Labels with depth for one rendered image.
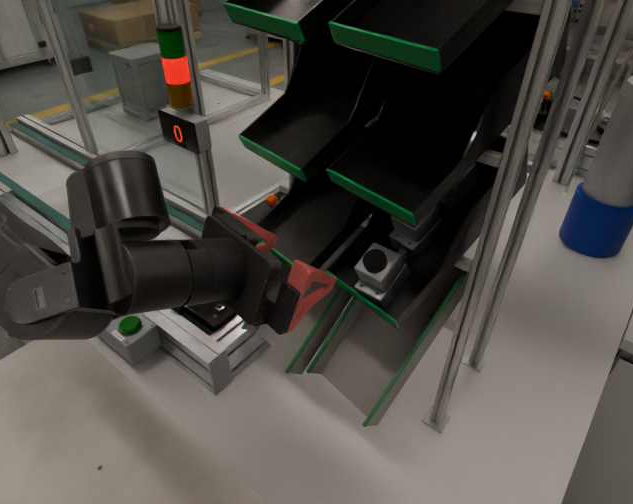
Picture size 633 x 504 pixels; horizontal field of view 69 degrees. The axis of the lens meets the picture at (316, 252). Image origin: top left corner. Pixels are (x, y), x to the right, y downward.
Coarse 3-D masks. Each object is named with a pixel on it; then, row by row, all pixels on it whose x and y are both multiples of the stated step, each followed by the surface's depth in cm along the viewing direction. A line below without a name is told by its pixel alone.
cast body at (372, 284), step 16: (368, 256) 58; (384, 256) 57; (400, 256) 58; (368, 272) 58; (384, 272) 57; (400, 272) 60; (368, 288) 60; (384, 288) 58; (400, 288) 62; (384, 304) 60
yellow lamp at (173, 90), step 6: (168, 84) 96; (180, 84) 95; (186, 84) 96; (168, 90) 97; (174, 90) 96; (180, 90) 96; (186, 90) 97; (174, 96) 97; (180, 96) 97; (186, 96) 97; (192, 96) 99; (174, 102) 98; (180, 102) 97; (186, 102) 98; (192, 102) 99
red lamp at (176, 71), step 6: (162, 60) 93; (168, 60) 92; (174, 60) 92; (180, 60) 93; (186, 60) 94; (168, 66) 93; (174, 66) 93; (180, 66) 93; (186, 66) 95; (168, 72) 94; (174, 72) 94; (180, 72) 94; (186, 72) 95; (168, 78) 95; (174, 78) 94; (180, 78) 95; (186, 78) 96; (174, 84) 95
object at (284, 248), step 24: (288, 192) 74; (312, 192) 76; (336, 192) 74; (264, 216) 73; (288, 216) 74; (312, 216) 73; (336, 216) 71; (360, 216) 68; (288, 240) 72; (312, 240) 70; (336, 240) 67; (288, 264) 68; (312, 264) 66
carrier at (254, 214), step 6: (288, 180) 128; (282, 186) 126; (288, 186) 126; (282, 192) 127; (258, 204) 122; (264, 204) 122; (252, 210) 120; (258, 210) 120; (264, 210) 120; (246, 216) 118; (252, 216) 118; (258, 216) 118
